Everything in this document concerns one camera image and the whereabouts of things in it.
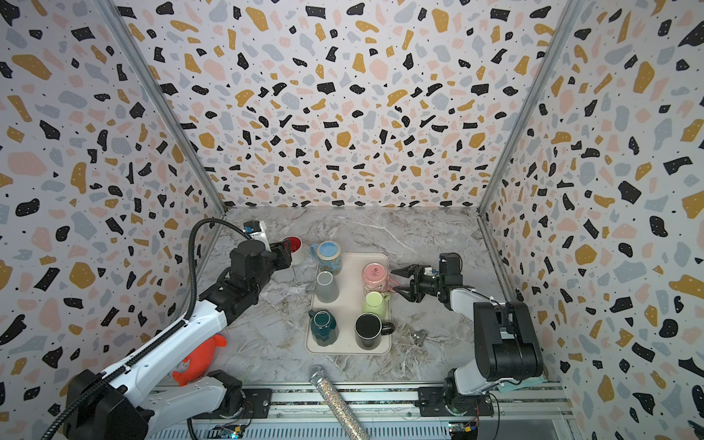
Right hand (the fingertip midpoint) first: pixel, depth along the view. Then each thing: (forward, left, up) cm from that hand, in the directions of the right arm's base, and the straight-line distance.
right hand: (395, 278), depth 86 cm
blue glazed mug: (+9, +22, 0) cm, 24 cm away
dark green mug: (-17, +20, -1) cm, 26 cm away
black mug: (-16, +8, -2) cm, 18 cm away
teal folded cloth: (-27, -34, -11) cm, 45 cm away
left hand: (+3, +31, +14) cm, 35 cm away
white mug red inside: (+13, +35, -3) cm, 37 cm away
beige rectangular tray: (-4, +15, -11) cm, 19 cm away
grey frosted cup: (-2, +22, -4) cm, 23 cm away
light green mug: (-7, +6, -3) cm, 9 cm away
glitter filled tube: (-35, +13, -8) cm, 38 cm away
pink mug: (0, +6, 0) cm, 6 cm away
